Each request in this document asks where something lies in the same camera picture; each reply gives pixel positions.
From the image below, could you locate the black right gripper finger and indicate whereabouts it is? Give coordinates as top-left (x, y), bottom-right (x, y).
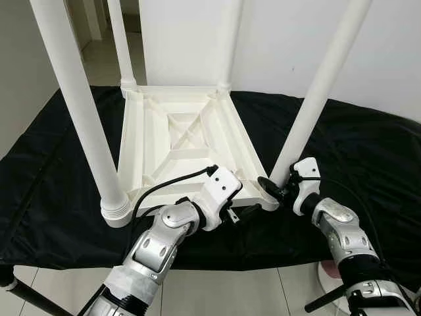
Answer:
top-left (257, 176), bottom-right (282, 203)

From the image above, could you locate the white plastic table top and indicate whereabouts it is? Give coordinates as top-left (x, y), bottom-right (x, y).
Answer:
top-left (102, 84), bottom-right (280, 228)

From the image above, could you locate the white plastic table leg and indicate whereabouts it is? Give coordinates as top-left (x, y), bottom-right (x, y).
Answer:
top-left (30, 0), bottom-right (132, 228)
top-left (107, 0), bottom-right (137, 93)
top-left (217, 0), bottom-right (245, 92)
top-left (270, 0), bottom-right (374, 188)

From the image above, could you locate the white standing fan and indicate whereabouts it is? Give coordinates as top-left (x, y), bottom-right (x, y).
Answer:
top-left (318, 260), bottom-right (349, 303)

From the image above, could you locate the black metal table leg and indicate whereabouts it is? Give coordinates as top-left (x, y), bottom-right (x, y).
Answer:
top-left (0, 267), bottom-right (73, 316)
top-left (305, 283), bottom-right (356, 313)

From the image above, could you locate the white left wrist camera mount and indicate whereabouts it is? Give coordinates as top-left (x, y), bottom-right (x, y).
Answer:
top-left (197, 166), bottom-right (243, 231)

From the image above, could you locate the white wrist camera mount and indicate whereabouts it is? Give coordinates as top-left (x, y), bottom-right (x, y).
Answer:
top-left (289, 158), bottom-right (323, 217)
top-left (197, 166), bottom-right (243, 231)

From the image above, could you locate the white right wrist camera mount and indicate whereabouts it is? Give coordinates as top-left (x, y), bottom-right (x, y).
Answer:
top-left (289, 158), bottom-right (323, 217)

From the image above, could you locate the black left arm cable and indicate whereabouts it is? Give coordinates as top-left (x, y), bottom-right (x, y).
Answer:
top-left (128, 165), bottom-right (219, 244)

